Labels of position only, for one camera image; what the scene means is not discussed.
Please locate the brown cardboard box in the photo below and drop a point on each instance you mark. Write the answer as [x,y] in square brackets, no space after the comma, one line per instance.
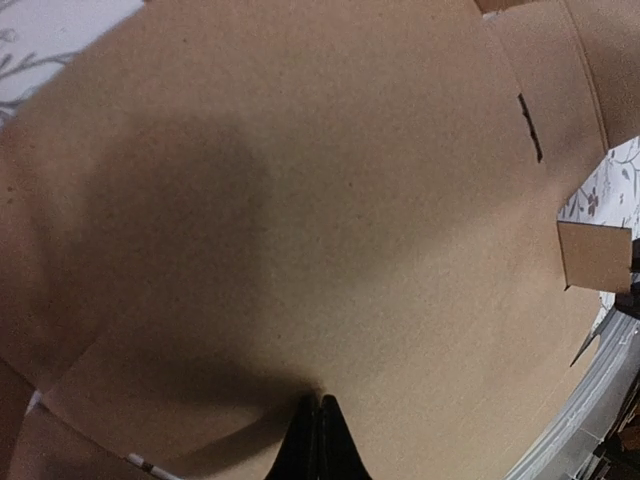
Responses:
[408,157]

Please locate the aluminium front rail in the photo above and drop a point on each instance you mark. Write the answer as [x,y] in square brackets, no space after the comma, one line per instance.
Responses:
[564,448]

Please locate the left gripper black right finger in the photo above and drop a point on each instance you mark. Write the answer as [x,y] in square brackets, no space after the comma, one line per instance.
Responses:
[337,454]

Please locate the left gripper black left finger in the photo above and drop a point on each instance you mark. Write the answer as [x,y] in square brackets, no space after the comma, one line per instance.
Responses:
[297,456]

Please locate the floral patterned table mat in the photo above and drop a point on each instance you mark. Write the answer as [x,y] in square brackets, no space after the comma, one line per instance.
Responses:
[57,31]

